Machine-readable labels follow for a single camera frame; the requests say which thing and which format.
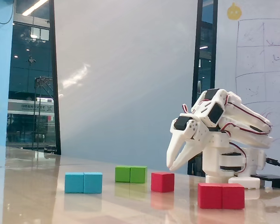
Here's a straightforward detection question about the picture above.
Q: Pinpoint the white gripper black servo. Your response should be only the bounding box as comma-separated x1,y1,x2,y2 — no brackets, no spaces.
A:
166,113,210,171

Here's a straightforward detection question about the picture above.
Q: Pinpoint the green double block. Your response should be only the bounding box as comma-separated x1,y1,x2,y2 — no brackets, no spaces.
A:
115,165,148,184

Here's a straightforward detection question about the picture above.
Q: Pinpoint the dark metal scaffold tower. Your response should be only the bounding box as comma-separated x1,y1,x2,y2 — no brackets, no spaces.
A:
34,76,54,151

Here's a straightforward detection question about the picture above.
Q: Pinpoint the slim black window post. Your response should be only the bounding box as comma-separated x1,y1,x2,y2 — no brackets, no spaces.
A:
48,0,62,155

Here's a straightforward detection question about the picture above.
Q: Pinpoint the yellow round sticker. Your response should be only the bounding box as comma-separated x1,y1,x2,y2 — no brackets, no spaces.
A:
226,2,243,21

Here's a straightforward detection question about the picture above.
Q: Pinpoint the red double block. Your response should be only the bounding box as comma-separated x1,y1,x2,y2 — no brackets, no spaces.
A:
197,182,245,210

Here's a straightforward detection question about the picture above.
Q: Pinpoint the whiteboard with marker drawings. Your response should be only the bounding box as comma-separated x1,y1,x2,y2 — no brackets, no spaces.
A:
214,0,280,164

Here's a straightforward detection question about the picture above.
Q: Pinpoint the small red cube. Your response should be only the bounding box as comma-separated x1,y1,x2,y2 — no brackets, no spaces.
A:
151,172,175,193

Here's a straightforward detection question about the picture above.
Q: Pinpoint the thin black hanging cable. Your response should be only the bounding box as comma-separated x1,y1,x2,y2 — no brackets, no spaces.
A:
0,0,15,24

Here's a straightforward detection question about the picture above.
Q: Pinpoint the flat black box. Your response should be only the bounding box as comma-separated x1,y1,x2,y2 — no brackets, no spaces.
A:
250,174,280,189

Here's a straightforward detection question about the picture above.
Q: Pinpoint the wide black window frame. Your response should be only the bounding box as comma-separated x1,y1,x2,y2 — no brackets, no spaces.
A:
187,0,219,175

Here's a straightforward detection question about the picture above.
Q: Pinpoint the blue double block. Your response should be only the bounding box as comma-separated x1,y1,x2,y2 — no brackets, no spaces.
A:
64,172,103,194

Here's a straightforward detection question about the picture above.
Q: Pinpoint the black plug cable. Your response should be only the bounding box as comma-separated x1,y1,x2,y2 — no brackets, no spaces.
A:
265,157,280,178

